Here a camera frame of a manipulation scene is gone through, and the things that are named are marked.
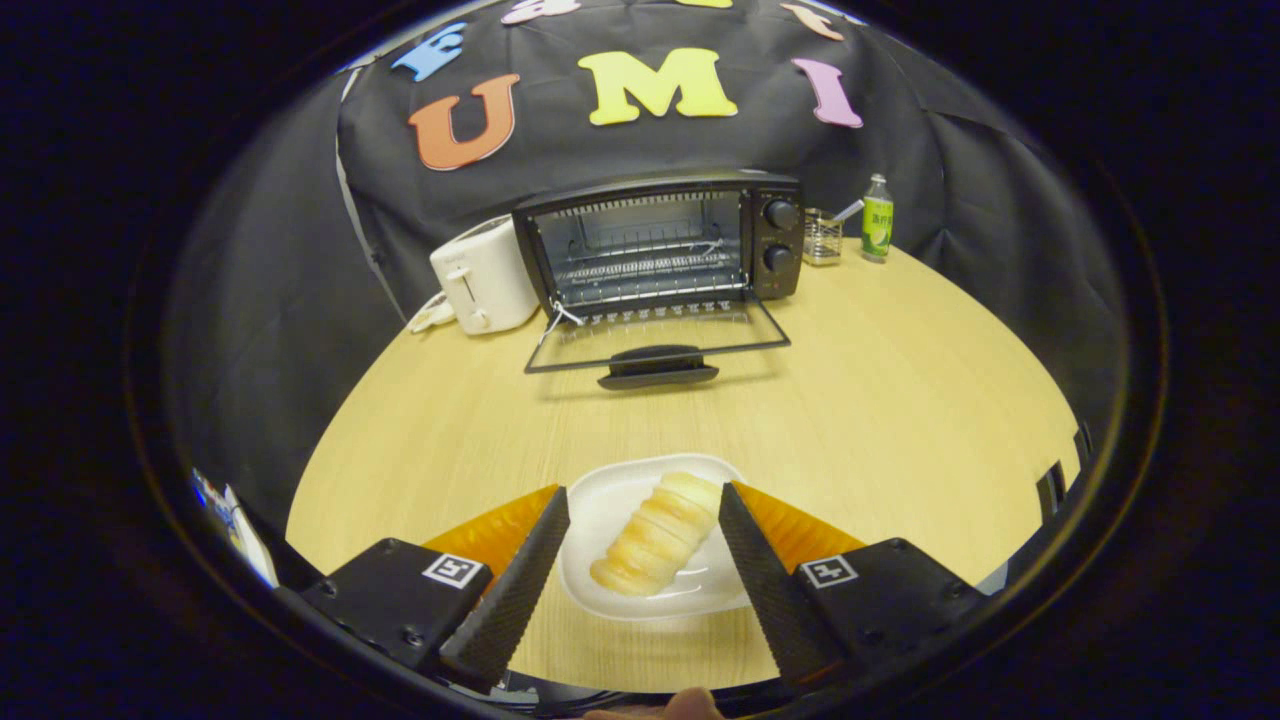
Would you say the white pop-up toaster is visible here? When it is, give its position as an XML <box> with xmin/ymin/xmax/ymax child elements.
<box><xmin>430</xmin><ymin>214</ymin><xmax>541</xmax><ymax>336</ymax></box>

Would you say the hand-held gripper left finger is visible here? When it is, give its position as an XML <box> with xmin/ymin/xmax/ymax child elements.
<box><xmin>300</xmin><ymin>486</ymin><xmax>571</xmax><ymax>693</ymax></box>

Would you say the green drink bottle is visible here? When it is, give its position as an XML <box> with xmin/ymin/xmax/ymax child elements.
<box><xmin>861</xmin><ymin>174</ymin><xmax>895</xmax><ymax>264</ymax></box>

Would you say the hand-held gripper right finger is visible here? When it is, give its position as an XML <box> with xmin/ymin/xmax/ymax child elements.
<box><xmin>718</xmin><ymin>482</ymin><xmax>986</xmax><ymax>691</ymax></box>

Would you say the black toaster oven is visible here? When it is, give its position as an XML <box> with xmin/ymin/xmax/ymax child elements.
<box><xmin>512</xmin><ymin>170</ymin><xmax>806</xmax><ymax>391</ymax></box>

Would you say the white plate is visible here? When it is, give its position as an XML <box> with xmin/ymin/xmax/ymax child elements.
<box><xmin>558</xmin><ymin>453</ymin><xmax>753</xmax><ymax>621</ymax></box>

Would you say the black backdrop cloth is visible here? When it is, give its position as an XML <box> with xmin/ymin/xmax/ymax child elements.
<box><xmin>165</xmin><ymin>0</ymin><xmax>1126</xmax><ymax>531</ymax></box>

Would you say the golden bread roll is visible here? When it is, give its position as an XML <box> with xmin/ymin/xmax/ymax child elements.
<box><xmin>590</xmin><ymin>471</ymin><xmax>723</xmax><ymax>598</ymax></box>

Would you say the wire mesh utensil holder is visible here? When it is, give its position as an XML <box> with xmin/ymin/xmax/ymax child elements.
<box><xmin>803</xmin><ymin>207</ymin><xmax>844</xmax><ymax>267</ymax></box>

